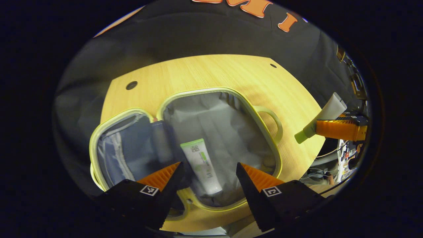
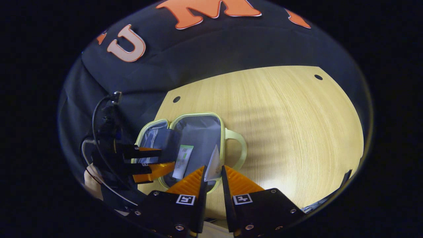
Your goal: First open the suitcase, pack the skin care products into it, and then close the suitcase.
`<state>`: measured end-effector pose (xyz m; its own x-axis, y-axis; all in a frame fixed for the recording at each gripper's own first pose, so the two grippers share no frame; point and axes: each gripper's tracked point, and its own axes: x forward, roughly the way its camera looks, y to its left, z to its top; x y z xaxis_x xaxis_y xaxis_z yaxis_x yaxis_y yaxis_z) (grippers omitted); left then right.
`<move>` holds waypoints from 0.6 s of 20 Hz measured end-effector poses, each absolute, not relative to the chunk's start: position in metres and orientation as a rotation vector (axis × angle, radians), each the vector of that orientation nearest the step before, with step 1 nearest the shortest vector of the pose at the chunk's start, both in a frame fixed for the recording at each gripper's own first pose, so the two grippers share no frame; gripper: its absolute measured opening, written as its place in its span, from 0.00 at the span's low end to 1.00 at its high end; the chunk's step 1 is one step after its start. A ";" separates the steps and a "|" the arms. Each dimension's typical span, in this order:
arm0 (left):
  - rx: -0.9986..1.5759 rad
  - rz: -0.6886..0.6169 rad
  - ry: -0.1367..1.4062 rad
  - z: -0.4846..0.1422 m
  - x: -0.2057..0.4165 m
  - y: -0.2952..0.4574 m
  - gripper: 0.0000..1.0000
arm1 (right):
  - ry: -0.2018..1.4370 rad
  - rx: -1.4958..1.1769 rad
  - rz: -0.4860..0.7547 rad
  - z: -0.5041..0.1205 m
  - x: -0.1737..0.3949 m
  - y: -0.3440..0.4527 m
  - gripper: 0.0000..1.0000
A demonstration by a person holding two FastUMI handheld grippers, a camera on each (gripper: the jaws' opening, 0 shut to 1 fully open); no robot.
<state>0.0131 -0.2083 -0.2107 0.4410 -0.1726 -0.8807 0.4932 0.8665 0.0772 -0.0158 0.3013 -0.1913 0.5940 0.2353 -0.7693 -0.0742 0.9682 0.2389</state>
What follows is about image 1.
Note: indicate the cream suitcase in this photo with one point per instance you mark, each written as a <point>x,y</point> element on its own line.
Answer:
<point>231,132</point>

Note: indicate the white tube green label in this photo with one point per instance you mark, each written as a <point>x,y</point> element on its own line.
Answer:
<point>201,165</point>

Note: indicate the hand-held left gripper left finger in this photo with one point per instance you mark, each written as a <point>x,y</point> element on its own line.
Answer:
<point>172,188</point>

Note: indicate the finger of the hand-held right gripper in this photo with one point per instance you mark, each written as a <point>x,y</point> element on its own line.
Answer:
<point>337,129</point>

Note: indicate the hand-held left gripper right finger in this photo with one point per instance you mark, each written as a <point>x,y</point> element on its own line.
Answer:
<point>248,195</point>

